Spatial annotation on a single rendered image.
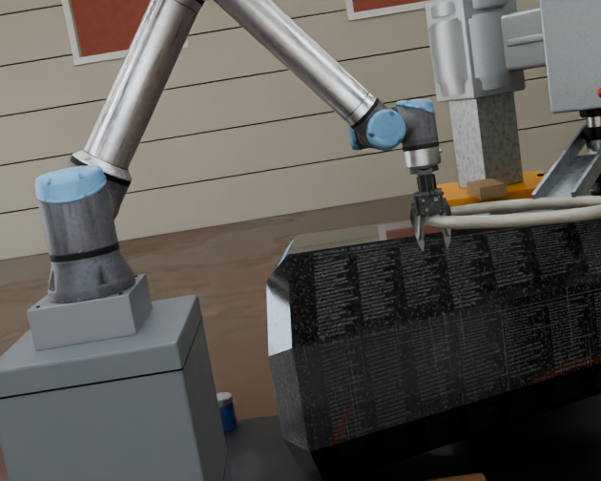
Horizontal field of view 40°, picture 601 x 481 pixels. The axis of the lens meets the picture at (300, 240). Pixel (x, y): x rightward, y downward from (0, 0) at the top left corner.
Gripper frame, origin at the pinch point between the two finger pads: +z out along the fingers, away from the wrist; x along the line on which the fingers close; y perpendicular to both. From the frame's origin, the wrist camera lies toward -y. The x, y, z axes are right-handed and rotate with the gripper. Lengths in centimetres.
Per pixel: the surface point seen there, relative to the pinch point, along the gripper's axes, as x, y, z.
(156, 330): -61, 46, 3
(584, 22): 52, -45, -51
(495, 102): 33, -132, -32
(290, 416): -49, -24, 50
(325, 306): -33.9, -28.3, 18.8
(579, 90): 49, -48, -32
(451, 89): 17, -129, -40
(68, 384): -77, 58, 9
